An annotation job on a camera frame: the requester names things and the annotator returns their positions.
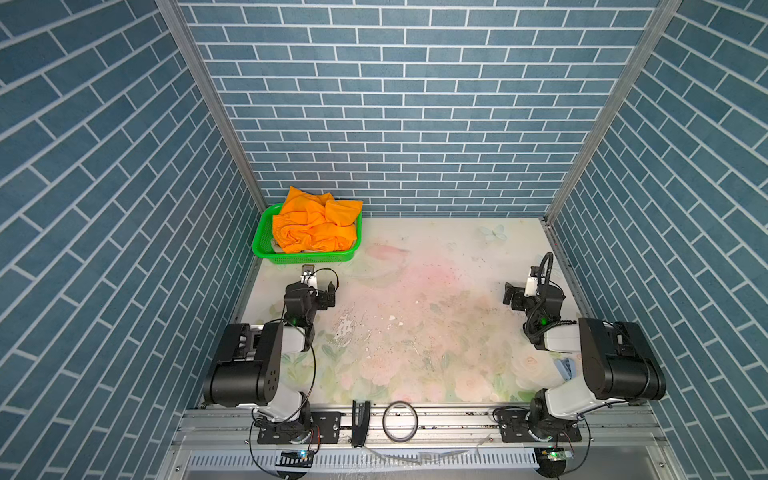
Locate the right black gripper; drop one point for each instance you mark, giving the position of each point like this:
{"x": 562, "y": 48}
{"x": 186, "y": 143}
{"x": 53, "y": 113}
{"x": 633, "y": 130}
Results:
{"x": 516, "y": 295}

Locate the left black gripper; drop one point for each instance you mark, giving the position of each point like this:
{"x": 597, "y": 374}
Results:
{"x": 324, "y": 297}

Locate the orange shorts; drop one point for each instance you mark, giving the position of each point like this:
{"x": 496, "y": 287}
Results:
{"x": 316, "y": 223}

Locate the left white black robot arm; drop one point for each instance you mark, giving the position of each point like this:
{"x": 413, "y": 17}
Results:
{"x": 245, "y": 371}

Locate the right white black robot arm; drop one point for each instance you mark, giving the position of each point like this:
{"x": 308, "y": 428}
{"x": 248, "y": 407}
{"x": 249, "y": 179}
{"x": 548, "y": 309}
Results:
{"x": 618, "y": 366}

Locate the green plastic basket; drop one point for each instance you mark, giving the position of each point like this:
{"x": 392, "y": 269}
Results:
{"x": 264, "y": 245}

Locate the right circuit board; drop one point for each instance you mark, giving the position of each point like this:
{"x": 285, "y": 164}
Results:
{"x": 552, "y": 458}

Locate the circuit board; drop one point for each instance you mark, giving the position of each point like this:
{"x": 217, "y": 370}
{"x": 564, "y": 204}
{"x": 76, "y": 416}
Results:
{"x": 295, "y": 459}
{"x": 552, "y": 458}

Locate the left circuit board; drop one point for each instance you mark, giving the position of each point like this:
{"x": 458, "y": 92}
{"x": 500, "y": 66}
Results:
{"x": 295, "y": 459}

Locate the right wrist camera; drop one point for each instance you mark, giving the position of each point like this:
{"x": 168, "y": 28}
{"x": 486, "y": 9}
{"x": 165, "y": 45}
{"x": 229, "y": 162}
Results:
{"x": 532, "y": 282}

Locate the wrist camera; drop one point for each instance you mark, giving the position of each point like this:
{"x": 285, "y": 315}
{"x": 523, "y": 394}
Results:
{"x": 532, "y": 282}
{"x": 308, "y": 275}

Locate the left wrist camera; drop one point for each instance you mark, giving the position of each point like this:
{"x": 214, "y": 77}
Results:
{"x": 308, "y": 275}

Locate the blue wall clip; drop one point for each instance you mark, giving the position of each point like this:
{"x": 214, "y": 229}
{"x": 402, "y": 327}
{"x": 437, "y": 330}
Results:
{"x": 566, "y": 367}

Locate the black clamp bracket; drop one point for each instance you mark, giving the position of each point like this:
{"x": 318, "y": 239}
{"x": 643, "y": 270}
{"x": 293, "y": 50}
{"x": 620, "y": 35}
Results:
{"x": 360, "y": 422}

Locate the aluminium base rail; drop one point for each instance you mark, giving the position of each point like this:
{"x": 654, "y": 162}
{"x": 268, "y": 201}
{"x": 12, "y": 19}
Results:
{"x": 449, "y": 441}

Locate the right corner aluminium post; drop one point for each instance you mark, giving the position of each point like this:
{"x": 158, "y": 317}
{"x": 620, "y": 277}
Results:
{"x": 657, "y": 24}

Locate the corner aluminium post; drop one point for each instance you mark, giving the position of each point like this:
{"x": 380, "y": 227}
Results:
{"x": 657, "y": 24}
{"x": 173, "y": 17}

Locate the left corner aluminium post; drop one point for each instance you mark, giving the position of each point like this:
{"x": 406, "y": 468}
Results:
{"x": 173, "y": 17}

